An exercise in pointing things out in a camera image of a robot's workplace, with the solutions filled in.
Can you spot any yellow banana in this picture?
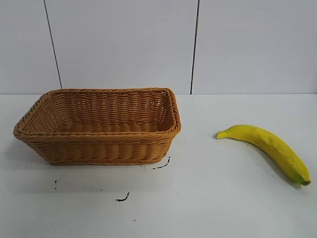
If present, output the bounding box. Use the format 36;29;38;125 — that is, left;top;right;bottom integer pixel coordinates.
214;124;312;186

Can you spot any brown woven wicker basket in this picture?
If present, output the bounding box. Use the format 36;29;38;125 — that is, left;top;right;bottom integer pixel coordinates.
13;87;182;166

